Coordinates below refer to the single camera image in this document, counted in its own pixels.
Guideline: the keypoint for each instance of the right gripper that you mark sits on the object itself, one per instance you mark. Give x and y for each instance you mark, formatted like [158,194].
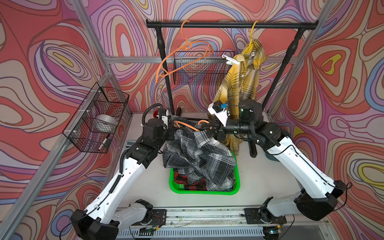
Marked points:
[219,129]

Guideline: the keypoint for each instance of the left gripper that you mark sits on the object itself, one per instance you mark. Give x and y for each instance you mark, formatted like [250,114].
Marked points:
[170,133]

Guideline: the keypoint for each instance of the orange hanger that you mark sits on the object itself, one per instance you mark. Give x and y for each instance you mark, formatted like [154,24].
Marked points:
[209,51]
[178,124]

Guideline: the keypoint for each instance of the grey plaid shirt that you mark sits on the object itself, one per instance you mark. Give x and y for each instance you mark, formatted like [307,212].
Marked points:
[189,142]

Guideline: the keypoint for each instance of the red black plaid shirt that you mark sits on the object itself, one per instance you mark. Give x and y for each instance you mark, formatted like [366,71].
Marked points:
[189,184]

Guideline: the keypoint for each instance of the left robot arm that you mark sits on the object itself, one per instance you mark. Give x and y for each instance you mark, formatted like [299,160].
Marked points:
[100,220]

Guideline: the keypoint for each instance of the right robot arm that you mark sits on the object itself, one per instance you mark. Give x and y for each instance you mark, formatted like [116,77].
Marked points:
[319,194]

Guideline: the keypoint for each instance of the yellow hanger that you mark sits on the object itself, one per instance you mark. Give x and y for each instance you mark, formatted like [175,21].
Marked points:
[252,36]

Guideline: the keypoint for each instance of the red pen cup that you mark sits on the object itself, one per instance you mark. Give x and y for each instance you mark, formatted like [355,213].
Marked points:
[157,114]

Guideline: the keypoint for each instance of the green plastic basket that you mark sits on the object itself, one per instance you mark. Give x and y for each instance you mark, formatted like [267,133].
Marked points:
[235,183]

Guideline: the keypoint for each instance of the yellow plaid shirt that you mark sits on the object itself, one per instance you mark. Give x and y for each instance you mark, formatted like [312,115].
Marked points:
[242,80]

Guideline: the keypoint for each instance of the grey tape roll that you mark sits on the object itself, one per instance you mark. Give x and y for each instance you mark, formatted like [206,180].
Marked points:
[104,124]

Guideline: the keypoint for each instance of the black clothes rack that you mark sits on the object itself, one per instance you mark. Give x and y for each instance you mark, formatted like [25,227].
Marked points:
[301,28]

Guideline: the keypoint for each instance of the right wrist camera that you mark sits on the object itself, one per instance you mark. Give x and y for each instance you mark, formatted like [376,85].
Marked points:
[220,110]

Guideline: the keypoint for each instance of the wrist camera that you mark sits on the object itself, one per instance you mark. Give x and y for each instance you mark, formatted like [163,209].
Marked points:
[163,114]
[220,110]

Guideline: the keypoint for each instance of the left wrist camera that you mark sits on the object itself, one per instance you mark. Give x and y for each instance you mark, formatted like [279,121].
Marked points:
[163,114]

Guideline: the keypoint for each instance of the small wire basket on rack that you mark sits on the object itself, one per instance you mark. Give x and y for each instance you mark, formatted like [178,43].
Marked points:
[209,71]

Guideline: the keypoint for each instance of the white marker in wire basket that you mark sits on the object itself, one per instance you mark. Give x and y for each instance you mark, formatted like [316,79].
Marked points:
[103,142]

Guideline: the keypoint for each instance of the black wire basket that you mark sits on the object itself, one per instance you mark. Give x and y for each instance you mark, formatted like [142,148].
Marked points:
[99,100]

